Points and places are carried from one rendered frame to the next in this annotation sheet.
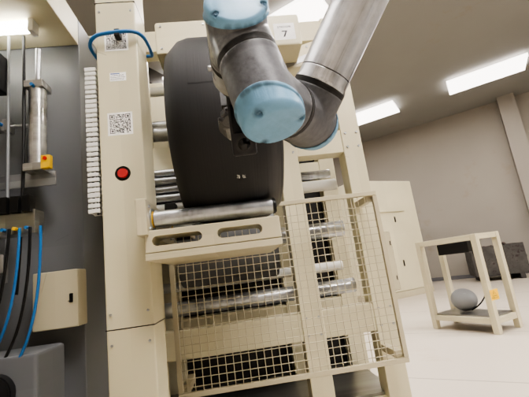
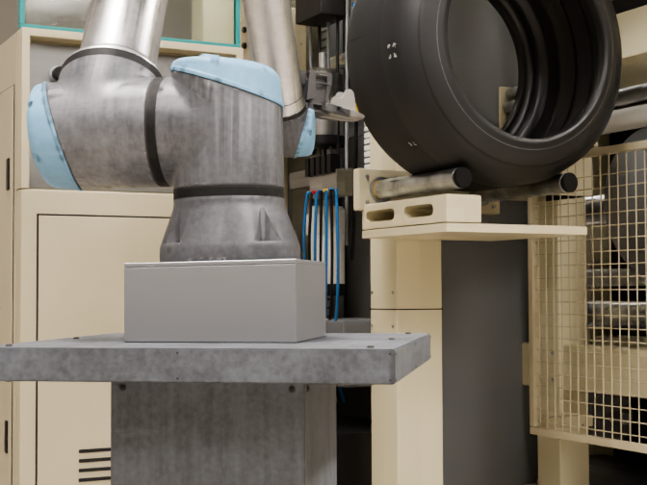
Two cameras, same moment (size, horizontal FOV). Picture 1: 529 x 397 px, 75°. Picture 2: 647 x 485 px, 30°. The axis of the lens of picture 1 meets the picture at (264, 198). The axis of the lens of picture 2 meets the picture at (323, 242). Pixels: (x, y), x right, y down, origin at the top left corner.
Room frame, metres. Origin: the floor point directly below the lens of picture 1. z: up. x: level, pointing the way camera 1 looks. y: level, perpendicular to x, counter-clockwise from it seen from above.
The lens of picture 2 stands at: (-0.23, -2.24, 0.66)
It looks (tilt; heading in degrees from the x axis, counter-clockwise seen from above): 2 degrees up; 68
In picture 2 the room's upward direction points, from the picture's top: straight up
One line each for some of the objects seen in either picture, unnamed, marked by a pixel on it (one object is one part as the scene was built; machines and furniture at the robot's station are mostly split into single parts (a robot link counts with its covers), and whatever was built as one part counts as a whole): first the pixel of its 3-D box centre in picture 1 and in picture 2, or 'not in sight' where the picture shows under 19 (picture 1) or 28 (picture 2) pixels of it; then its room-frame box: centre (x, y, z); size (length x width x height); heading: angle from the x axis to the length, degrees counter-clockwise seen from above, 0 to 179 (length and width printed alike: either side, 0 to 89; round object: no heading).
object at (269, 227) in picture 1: (214, 235); (418, 213); (0.96, 0.15, 0.83); 0.36 x 0.09 x 0.06; 95
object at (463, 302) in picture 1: (464, 281); not in sight; (3.26, -1.69, 0.40); 0.60 x 0.35 x 0.80; 29
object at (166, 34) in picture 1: (230, 51); not in sight; (1.41, 0.07, 1.71); 0.61 x 0.25 x 0.15; 95
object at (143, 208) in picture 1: (159, 227); (428, 191); (1.08, 0.34, 0.90); 0.40 x 0.03 x 0.10; 5
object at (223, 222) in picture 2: not in sight; (229, 225); (0.26, -0.68, 0.75); 0.19 x 0.19 x 0.10
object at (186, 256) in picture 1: (219, 252); (471, 231); (1.10, 0.16, 0.80); 0.37 x 0.36 x 0.02; 5
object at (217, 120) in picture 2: not in sight; (220, 125); (0.25, -0.68, 0.89); 0.17 x 0.15 x 0.18; 150
